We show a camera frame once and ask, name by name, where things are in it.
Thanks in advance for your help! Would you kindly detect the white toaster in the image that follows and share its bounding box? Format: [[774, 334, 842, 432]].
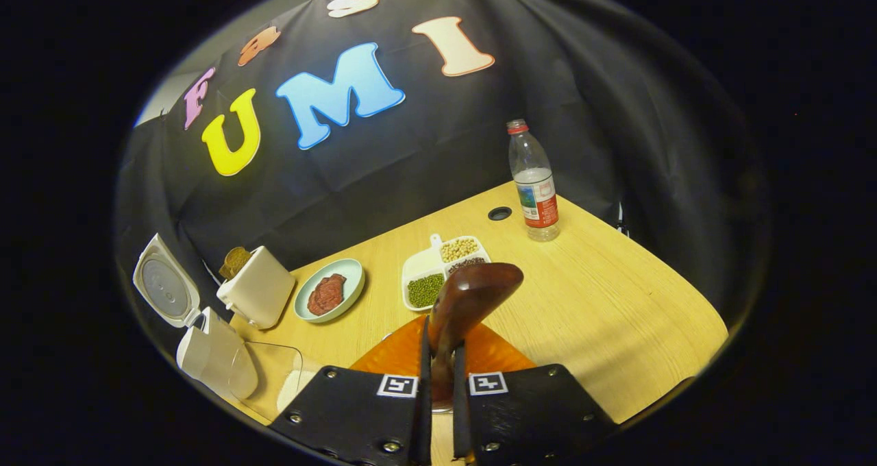
[[217, 245, 297, 330]]

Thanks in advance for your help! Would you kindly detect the brown wooden spoon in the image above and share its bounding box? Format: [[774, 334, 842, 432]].
[[428, 262, 525, 412]]

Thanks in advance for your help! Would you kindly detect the brown toast slice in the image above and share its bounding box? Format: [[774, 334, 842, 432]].
[[219, 247, 253, 280]]

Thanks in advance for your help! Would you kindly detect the black backdrop cloth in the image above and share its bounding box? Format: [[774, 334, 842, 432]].
[[116, 0, 761, 357]]

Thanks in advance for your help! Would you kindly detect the clear plastic water bottle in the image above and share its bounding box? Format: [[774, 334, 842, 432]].
[[507, 119, 560, 242]]

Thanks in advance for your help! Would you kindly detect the white rice cooker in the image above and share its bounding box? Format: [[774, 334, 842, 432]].
[[132, 233, 260, 402]]

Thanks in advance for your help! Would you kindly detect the pale green plate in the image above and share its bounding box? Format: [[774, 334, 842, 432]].
[[293, 258, 366, 324]]

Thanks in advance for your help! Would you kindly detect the white divided bean dish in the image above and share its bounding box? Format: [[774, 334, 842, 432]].
[[401, 233, 492, 312]]

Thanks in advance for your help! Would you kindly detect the clear rice container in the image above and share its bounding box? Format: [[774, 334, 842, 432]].
[[230, 341, 304, 422]]

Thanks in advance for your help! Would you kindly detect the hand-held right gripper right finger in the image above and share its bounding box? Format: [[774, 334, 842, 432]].
[[452, 322, 617, 466]]

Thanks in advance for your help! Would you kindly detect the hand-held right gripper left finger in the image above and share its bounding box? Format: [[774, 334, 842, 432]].
[[269, 315, 432, 466]]

